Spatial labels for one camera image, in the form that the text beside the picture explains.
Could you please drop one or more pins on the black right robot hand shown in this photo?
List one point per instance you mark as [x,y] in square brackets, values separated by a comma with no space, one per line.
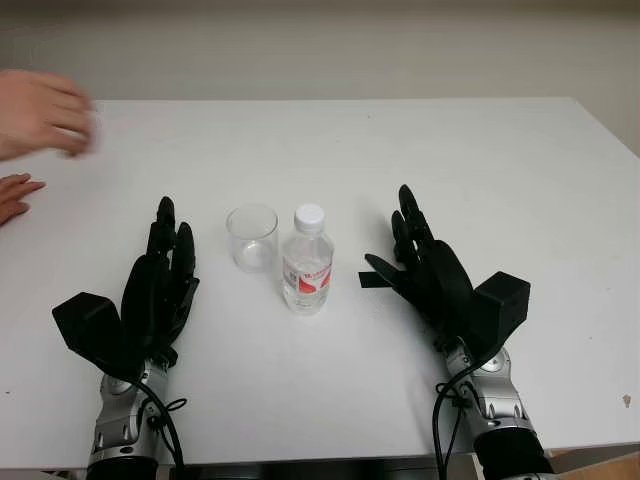
[440,285]

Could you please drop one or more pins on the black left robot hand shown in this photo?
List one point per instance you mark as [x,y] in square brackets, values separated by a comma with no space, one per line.
[150,295]

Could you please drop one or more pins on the person's right hand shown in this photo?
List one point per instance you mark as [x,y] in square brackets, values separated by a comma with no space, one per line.
[12,197]

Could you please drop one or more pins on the person's left hand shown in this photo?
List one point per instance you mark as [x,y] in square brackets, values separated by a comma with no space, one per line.
[40,115]

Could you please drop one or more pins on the clear water bottle white cap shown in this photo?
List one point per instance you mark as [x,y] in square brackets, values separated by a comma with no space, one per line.
[306,282]

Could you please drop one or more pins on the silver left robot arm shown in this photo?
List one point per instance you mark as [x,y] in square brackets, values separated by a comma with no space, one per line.
[120,415]

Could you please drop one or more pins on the clear plastic cup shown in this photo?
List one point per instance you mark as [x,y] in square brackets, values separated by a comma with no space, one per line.
[250,242]

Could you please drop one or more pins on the black tape strip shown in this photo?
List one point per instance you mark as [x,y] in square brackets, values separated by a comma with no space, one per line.
[371,281]

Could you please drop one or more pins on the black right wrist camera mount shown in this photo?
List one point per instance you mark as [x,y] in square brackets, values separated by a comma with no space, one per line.
[502,305]

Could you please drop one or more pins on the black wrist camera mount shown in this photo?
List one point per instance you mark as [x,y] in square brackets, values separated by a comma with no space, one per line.
[85,325]
[502,305]

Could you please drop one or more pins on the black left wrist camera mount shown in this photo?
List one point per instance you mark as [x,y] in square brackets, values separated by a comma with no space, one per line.
[85,325]

